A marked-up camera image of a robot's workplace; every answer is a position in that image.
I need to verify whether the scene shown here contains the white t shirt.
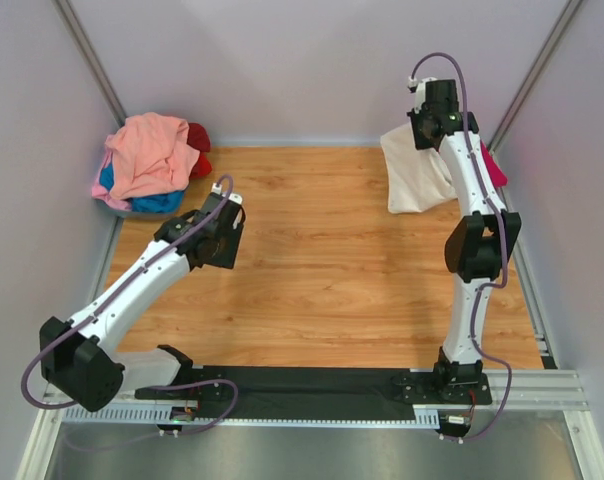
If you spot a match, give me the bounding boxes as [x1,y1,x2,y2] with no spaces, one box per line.
[380,123,457,214]

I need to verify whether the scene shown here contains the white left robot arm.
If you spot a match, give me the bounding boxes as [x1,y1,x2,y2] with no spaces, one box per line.
[40,191,246,412]

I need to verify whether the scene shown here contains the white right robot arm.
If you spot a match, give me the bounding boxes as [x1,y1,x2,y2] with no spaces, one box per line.
[405,107,521,405]

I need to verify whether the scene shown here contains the blue t shirt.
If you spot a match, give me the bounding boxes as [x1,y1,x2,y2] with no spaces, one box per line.
[126,190,185,214]

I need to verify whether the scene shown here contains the folded magenta t shirt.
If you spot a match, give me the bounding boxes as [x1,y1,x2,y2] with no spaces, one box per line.
[481,143,508,188]

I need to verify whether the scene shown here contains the dark red t shirt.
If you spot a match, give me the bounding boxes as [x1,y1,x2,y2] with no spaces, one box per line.
[187,123,212,179]

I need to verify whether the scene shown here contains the peach t shirt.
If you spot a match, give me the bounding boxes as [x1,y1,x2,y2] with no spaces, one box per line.
[105,113,200,200]

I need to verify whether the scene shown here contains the pink t shirt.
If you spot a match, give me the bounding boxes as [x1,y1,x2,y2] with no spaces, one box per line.
[91,151,131,212]

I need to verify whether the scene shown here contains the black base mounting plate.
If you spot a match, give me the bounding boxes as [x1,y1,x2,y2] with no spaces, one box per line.
[135,366,492,420]

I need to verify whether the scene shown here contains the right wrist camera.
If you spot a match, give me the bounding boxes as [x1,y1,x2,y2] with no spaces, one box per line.
[408,77,459,113]

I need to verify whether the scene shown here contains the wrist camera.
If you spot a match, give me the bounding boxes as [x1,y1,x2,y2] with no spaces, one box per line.
[211,183,243,206]
[408,77,459,113]

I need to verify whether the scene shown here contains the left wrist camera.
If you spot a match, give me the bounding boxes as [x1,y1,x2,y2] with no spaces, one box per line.
[211,183,243,206]

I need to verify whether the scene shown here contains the slotted white cable duct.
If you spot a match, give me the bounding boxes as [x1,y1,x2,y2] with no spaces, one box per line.
[62,403,440,430]

